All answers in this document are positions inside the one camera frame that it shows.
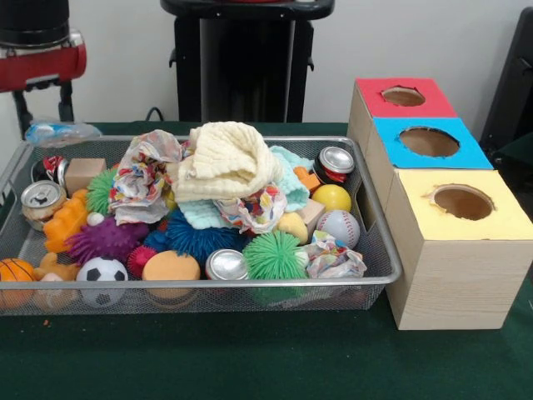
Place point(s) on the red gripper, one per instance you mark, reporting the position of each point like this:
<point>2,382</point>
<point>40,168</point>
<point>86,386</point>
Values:
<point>41,68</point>

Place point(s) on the clear plastic bottle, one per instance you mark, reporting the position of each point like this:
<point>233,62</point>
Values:
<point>62,131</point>

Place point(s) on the orange toy brick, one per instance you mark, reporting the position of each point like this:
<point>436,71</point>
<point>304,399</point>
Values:
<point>62,225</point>

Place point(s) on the polka dot cloth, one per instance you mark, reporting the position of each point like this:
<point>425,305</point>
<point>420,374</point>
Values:
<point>141,183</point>
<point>258,208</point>

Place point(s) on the cream knitted cloth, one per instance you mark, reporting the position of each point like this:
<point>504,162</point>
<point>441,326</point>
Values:
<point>225,162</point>

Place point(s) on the mint green cloth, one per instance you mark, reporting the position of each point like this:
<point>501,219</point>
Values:
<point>291,171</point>

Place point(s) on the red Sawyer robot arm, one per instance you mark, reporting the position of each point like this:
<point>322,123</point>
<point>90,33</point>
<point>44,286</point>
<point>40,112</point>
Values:
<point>33,21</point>

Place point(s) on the shallow clear mesh bin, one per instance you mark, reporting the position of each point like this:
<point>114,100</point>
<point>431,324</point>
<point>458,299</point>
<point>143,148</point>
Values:
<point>250,298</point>

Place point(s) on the wooden box with three holes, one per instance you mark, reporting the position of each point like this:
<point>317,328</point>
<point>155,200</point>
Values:
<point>458,275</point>

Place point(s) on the purple spiky ball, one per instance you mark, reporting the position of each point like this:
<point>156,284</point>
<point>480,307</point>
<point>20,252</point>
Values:
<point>108,241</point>

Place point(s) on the black and white soccer ball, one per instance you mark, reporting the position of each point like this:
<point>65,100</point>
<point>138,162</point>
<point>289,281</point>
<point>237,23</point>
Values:
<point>102,273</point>

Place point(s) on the green spiky ball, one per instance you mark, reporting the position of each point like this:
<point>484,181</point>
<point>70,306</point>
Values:
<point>275,256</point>

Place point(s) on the white baseball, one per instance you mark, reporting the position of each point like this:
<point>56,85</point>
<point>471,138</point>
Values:
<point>338,228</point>

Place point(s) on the black chair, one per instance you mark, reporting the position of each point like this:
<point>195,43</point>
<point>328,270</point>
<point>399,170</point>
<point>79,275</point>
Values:
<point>512,75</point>

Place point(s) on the dark green side tablecloth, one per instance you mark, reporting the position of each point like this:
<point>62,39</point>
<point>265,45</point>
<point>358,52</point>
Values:
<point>520,154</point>

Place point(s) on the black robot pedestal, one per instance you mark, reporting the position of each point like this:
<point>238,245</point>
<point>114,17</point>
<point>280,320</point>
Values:
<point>250,62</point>

